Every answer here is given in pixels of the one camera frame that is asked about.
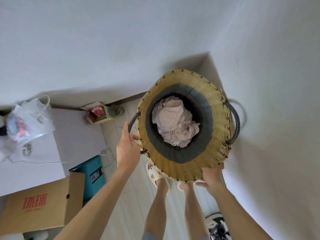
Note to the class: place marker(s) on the person's right hand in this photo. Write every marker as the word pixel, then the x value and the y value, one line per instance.
pixel 215 179

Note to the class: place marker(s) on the person's left hand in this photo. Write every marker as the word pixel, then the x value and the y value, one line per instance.
pixel 128 152

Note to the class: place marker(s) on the pale pink garment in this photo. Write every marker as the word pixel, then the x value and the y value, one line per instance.
pixel 175 122

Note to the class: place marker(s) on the tan and grey woven basket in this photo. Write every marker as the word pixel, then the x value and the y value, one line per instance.
pixel 187 77

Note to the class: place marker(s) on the person's right forearm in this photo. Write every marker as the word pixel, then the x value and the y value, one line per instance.
pixel 237 217

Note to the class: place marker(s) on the person's left forearm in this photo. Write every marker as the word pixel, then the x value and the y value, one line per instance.
pixel 100 204

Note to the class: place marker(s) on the person's left leg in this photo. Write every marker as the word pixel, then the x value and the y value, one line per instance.
pixel 155 214

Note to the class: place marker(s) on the white cartoon left slipper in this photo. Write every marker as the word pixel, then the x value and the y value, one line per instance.
pixel 153 174

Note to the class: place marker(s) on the white cartoon slipper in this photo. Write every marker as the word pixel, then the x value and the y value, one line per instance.
pixel 179 186
pixel 153 174

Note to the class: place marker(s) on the white cartoon right slipper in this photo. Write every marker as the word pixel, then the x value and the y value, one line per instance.
pixel 179 186

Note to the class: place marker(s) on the green jar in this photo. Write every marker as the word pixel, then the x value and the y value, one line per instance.
pixel 115 111

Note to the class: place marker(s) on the small open cardboard box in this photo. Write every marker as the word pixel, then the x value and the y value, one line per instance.
pixel 100 119

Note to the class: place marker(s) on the black and white sneaker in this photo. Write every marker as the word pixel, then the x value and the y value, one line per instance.
pixel 217 227

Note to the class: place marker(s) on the small red box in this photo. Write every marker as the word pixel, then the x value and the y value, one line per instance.
pixel 98 111

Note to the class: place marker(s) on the teal box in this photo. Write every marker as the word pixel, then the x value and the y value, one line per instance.
pixel 96 192

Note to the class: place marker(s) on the white flat board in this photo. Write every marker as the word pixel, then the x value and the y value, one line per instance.
pixel 75 137

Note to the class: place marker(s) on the cardboard box with red print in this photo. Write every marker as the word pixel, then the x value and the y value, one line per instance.
pixel 50 202

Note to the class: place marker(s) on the clear plastic bag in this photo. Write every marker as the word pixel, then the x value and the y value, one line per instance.
pixel 37 114

